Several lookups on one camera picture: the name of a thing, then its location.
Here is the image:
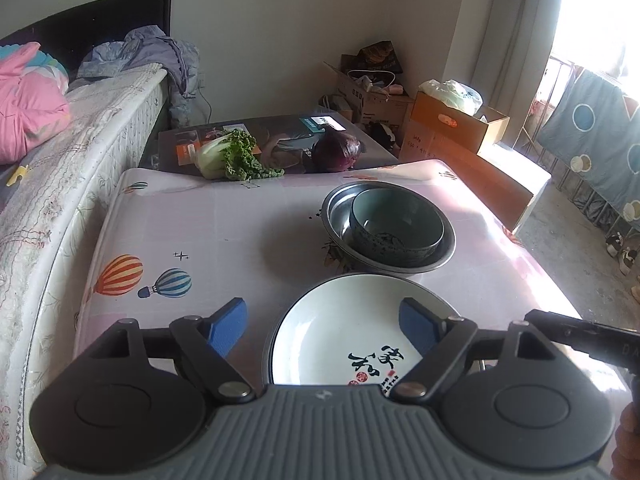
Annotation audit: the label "balloon print tablecloth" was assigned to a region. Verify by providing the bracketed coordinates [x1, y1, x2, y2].
[74, 159, 636, 396]

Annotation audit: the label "dark snack bag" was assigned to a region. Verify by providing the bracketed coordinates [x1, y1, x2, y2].
[341, 40, 404, 73]

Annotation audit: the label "person's right hand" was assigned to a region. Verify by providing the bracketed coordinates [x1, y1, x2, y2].
[612, 402, 640, 480]

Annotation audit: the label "black and white cloth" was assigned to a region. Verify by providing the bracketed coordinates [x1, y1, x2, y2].
[367, 121, 401, 152]

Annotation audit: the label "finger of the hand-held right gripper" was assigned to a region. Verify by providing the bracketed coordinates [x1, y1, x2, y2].
[525, 310, 608, 356]

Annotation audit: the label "pink quilt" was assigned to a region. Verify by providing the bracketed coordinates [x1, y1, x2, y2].
[0, 41, 71, 165]

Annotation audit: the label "white plastic bag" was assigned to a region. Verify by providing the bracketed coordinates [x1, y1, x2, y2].
[419, 79, 484, 116]

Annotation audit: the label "blue printed blanket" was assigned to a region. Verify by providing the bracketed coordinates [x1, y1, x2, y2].
[537, 67, 640, 233]

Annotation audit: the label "white ceramic plate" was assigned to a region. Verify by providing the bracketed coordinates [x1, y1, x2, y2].
[262, 273, 473, 387]

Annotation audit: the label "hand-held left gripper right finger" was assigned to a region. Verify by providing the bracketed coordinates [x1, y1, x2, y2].
[390, 297, 556, 403]

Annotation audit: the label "orange cardboard box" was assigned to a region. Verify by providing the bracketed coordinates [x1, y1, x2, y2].
[400, 91, 511, 156]

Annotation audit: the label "dark headboard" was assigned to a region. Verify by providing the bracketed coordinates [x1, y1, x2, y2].
[0, 0, 173, 61]

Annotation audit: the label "white curtain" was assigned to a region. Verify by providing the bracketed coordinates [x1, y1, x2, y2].
[452, 0, 568, 146]

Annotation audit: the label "grey-blue clothes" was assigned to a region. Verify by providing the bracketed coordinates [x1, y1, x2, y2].
[75, 27, 201, 131]

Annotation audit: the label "purple cabbage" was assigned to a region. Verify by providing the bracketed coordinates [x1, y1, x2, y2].
[312, 127, 363, 173]

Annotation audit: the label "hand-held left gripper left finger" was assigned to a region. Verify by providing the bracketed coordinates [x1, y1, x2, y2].
[92, 298, 256, 403]

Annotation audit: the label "napa cabbage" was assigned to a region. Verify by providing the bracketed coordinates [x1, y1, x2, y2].
[194, 129, 286, 182]

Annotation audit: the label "black power cable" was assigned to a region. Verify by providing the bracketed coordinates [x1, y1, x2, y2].
[196, 85, 215, 123]

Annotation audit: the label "open brown cardboard box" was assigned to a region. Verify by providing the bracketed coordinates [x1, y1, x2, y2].
[322, 61, 416, 131]

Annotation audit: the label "dark printed board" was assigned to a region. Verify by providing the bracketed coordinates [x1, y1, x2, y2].
[139, 112, 401, 176]

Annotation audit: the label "white and orange cabinet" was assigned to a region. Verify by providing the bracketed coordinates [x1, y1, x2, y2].
[440, 142, 552, 235]

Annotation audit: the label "dark teal ceramic bowl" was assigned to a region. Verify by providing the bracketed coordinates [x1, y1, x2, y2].
[348, 187, 445, 267]

